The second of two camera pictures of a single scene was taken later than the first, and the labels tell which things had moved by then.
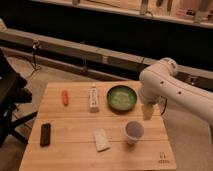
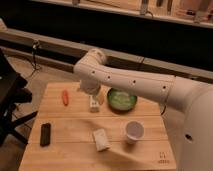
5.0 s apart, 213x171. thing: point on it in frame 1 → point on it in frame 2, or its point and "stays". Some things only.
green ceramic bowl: (122, 98) stays
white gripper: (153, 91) → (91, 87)
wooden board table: (96, 126) stays
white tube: (93, 99) stays
